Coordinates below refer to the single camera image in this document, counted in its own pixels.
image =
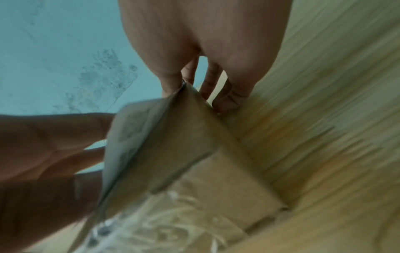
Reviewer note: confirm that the person's right hand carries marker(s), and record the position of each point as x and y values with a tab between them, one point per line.
206	29

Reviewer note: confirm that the person's left hand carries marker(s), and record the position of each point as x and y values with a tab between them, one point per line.
37	173

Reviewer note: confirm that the brown cardboard box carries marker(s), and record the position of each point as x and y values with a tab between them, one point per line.
187	148

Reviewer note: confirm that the clear crumpled packing tape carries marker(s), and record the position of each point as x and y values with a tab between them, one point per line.
150	222

